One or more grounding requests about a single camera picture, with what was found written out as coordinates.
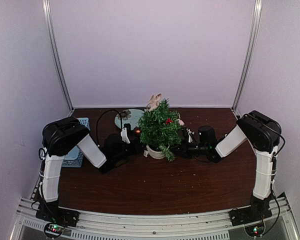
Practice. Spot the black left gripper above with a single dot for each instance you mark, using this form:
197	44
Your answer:
138	147

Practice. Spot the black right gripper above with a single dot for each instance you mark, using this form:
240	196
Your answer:
183	151

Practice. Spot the white battery box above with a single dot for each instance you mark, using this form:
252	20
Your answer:
146	153

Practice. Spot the red brown bauble ornament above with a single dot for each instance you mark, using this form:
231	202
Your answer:
137	132

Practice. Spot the pink pompom ornament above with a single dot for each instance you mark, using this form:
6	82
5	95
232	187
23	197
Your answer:
181	122

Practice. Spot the small green christmas tree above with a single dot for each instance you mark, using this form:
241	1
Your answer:
158	135

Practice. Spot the beige fabric bow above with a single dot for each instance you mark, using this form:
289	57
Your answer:
153	102

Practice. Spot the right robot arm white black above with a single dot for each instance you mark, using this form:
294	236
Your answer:
265	138

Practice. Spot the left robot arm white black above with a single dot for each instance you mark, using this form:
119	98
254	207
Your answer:
60	137

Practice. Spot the light blue flower plate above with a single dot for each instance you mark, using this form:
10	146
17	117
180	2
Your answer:
128	116

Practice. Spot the light blue plastic basket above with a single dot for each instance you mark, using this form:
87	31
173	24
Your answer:
74	158

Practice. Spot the right circuit board with leds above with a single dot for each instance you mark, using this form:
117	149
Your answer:
254	230

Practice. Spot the circuit board with leds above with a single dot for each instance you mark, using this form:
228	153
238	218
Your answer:
254	230
52	230

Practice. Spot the left circuit board with leds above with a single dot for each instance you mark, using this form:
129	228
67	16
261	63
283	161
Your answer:
52	230

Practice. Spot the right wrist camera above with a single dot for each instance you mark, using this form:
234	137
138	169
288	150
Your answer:
188	135

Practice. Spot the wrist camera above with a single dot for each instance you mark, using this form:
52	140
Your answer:
188	135
125	133

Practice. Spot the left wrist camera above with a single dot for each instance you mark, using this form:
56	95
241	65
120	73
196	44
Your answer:
125	133

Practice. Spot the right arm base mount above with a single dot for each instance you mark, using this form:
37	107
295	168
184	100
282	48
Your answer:
250	215

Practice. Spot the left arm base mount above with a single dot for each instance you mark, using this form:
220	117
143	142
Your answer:
64	217

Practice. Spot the front aluminium rail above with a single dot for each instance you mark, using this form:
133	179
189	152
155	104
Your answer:
215	225

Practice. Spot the right aluminium frame post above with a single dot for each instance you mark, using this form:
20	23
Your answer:
254	31

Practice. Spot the aluminium frame post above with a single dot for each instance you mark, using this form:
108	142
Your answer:
55	53
254	31

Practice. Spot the left aluminium frame post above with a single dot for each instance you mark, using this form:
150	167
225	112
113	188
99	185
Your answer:
55	53

